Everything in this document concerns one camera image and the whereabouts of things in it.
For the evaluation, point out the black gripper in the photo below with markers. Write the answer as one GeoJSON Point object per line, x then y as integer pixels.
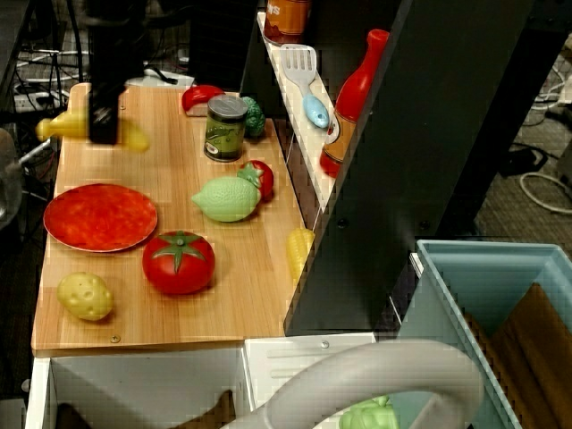
{"type": "Point", "coordinates": [114, 53]}

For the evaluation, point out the yellow toy banana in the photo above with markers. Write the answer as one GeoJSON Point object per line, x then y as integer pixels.
{"type": "Point", "coordinates": [67, 125]}

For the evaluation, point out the red round plate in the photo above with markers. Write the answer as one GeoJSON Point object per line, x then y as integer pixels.
{"type": "Point", "coordinates": [100, 219]}

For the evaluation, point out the white power strip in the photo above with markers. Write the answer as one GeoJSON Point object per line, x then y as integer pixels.
{"type": "Point", "coordinates": [38, 100]}

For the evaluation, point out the red white toy apple slice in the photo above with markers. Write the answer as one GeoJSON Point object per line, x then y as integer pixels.
{"type": "Point", "coordinates": [196, 96]}

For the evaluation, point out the green label toy can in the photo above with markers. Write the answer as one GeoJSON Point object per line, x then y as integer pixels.
{"type": "Point", "coordinates": [224, 134]}

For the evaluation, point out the light green toy lime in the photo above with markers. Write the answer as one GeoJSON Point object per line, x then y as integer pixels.
{"type": "Point", "coordinates": [228, 201]}

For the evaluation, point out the dark green toy broccoli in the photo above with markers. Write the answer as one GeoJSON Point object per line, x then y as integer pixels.
{"type": "Point", "coordinates": [254, 118]}

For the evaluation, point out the large red toy tomato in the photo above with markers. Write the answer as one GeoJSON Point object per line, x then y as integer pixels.
{"type": "Point", "coordinates": [179, 268]}

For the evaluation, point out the small red toy strawberry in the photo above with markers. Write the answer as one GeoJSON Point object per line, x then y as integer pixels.
{"type": "Point", "coordinates": [263, 176]}

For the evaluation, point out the yellow toy potato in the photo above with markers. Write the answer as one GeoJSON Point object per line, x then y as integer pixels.
{"type": "Point", "coordinates": [85, 297]}

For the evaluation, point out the tiled backsplash with shelf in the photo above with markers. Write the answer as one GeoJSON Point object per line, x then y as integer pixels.
{"type": "Point", "coordinates": [299, 147]}

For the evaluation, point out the wooden countertop board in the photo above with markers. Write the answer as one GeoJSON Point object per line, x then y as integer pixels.
{"type": "Point", "coordinates": [170, 313]}

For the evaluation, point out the orange label soup can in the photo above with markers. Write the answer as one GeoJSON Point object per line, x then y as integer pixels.
{"type": "Point", "coordinates": [286, 20]}

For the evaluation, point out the yellow toy corn cob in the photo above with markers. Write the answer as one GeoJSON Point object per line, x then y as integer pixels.
{"type": "Point", "coordinates": [297, 254]}

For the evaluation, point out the red toy ketchup bottle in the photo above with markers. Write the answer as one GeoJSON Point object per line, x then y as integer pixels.
{"type": "Point", "coordinates": [350, 98]}

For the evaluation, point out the white toy kitchen cabinet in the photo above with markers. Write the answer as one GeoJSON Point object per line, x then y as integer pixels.
{"type": "Point", "coordinates": [143, 384]}

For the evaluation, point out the dark grey upright panel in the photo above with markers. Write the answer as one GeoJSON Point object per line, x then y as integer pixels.
{"type": "Point", "coordinates": [402, 156]}

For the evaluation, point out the grey toy faucet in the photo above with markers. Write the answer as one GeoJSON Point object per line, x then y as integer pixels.
{"type": "Point", "coordinates": [384, 366]}

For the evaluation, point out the green toy grapes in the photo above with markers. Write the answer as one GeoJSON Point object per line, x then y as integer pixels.
{"type": "Point", "coordinates": [368, 415]}

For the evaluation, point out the light blue plastic bin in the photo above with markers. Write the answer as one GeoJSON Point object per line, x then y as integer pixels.
{"type": "Point", "coordinates": [473, 272]}

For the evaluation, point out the black frame post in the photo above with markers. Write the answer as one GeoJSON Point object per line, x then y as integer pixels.
{"type": "Point", "coordinates": [505, 134]}

